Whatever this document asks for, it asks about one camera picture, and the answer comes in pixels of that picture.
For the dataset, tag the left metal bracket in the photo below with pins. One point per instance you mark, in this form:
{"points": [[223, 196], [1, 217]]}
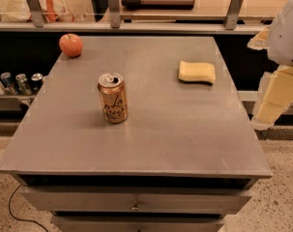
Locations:
{"points": [[36, 13]]}

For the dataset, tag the red apple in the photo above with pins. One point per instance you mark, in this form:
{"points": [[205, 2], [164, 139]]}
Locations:
{"points": [[71, 45]]}

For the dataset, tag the metal bracket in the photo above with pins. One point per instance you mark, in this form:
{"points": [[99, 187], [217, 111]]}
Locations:
{"points": [[232, 15], [36, 13], [114, 13]]}

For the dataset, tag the yellow sponge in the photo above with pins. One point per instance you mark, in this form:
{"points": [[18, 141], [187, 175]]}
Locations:
{"points": [[197, 72]]}

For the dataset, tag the grey drawer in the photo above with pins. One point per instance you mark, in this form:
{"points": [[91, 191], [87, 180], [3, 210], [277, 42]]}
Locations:
{"points": [[137, 224], [137, 200]]}

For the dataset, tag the lower grey drawer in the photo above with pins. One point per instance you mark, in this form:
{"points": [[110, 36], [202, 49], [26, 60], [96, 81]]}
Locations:
{"points": [[137, 224]]}

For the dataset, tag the right metal bracket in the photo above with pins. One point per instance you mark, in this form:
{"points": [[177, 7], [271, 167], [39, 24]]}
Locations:
{"points": [[232, 15]]}

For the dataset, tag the white and orange bag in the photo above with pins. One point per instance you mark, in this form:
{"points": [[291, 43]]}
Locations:
{"points": [[26, 10]]}

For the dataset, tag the blue can on shelf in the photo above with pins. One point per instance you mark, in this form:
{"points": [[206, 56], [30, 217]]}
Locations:
{"points": [[9, 82]]}

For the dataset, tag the green can on shelf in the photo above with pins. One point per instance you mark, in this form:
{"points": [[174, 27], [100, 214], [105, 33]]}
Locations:
{"points": [[23, 84]]}

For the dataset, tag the grey cabinet with drawers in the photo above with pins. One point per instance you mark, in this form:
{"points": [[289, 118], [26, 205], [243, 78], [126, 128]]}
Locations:
{"points": [[178, 134]]}

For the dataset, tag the middle metal bracket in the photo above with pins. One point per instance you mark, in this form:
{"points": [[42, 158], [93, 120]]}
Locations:
{"points": [[114, 13]]}

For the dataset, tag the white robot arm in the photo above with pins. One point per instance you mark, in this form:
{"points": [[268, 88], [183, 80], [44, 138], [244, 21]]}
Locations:
{"points": [[275, 92]]}

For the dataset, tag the upper grey drawer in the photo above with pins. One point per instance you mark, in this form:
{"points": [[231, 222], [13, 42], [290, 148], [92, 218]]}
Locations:
{"points": [[137, 200]]}

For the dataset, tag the orange LaCroix soda can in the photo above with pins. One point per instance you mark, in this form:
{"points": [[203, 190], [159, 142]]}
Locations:
{"points": [[112, 91]]}

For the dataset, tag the dark can on shelf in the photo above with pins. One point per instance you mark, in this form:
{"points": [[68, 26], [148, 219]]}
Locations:
{"points": [[37, 81]]}

